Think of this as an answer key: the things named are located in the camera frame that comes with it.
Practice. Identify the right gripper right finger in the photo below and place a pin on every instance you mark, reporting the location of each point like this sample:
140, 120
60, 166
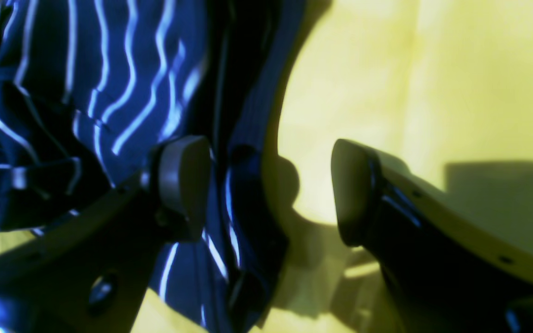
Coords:
444, 274

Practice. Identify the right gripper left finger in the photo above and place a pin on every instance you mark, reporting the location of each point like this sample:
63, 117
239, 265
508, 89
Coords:
90, 274

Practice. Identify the navy white striped T-shirt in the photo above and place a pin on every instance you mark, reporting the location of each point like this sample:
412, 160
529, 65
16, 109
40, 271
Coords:
88, 88

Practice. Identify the yellow table cloth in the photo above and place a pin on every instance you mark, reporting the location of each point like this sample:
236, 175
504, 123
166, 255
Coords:
441, 89

